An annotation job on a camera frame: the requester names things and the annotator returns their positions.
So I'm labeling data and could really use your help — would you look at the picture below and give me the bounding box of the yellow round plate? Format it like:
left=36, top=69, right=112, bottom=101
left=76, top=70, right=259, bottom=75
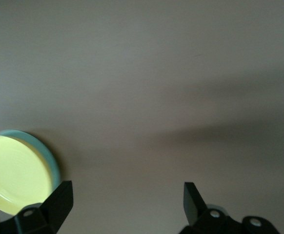
left=0, top=135, right=54, bottom=216

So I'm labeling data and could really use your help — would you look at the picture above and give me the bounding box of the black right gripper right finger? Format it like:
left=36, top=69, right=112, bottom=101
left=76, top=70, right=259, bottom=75
left=180, top=181, right=281, bottom=234

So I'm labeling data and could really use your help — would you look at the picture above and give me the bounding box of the pale green round plate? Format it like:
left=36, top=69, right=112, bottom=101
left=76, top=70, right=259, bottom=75
left=0, top=129, right=61, bottom=190

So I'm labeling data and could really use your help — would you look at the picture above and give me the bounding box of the brown table cover sheet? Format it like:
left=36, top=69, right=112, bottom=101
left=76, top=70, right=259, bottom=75
left=0, top=0, right=284, bottom=234

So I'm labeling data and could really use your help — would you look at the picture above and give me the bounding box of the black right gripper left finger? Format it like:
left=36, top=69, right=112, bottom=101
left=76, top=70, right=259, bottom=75
left=0, top=180, right=74, bottom=234

